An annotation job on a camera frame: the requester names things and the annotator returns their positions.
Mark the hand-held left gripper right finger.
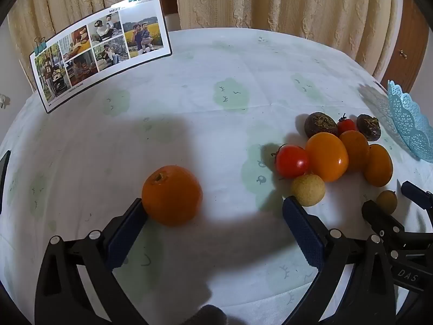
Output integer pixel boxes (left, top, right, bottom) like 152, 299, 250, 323
281, 196, 395, 325

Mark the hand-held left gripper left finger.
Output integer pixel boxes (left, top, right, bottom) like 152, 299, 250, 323
34, 197, 149, 325

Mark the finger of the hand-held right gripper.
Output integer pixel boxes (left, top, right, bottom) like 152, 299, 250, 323
361, 200, 405, 242
401, 180, 433, 211

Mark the oblong orange tomato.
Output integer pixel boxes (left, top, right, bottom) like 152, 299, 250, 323
363, 144, 394, 188
339, 130, 370, 173

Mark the round orange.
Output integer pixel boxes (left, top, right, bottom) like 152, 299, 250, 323
141, 165, 204, 227

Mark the light blue lattice basket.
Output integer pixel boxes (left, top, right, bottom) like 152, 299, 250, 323
386, 80, 433, 163

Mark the large red tomato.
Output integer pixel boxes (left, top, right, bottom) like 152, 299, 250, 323
273, 144, 310, 179

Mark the large orange tomato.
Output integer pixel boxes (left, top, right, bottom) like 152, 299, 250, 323
305, 132, 350, 183

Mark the dark brown passion fruit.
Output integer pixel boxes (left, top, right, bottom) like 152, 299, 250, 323
304, 112, 339, 139
356, 114, 383, 142

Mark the person's left hand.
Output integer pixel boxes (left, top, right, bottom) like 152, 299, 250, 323
181, 305, 228, 325

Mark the brownish yellow longan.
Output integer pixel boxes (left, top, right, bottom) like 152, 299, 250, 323
375, 190, 398, 215

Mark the pale yellow longan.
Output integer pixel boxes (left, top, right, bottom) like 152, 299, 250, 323
290, 173, 326, 207

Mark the small red cherry tomato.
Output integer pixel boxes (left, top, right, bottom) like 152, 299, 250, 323
337, 113, 358, 137

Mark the dark flat object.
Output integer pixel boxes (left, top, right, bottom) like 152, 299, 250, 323
0, 150, 12, 215

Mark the brown wooden cabinet door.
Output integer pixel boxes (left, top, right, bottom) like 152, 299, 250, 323
371, 0, 431, 93

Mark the white green printed tablecloth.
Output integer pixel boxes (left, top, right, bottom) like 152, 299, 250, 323
0, 27, 433, 325

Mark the photo collage calendar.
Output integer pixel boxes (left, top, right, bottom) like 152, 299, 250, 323
29, 0, 173, 114

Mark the cream textured curtain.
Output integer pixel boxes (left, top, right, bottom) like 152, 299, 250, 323
173, 0, 404, 77
7, 0, 128, 90

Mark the brown wooden furniture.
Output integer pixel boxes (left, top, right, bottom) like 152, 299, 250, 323
158, 0, 182, 32

